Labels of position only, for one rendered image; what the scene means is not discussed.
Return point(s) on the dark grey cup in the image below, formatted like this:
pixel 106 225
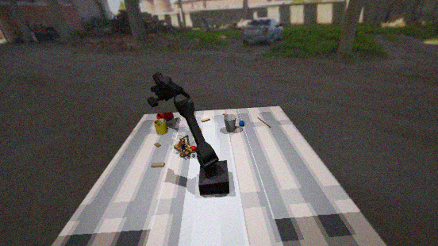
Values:
pixel 230 121

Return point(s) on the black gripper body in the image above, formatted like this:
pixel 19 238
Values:
pixel 154 102

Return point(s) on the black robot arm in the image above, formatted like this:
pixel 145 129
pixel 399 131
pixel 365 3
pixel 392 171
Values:
pixel 206 156

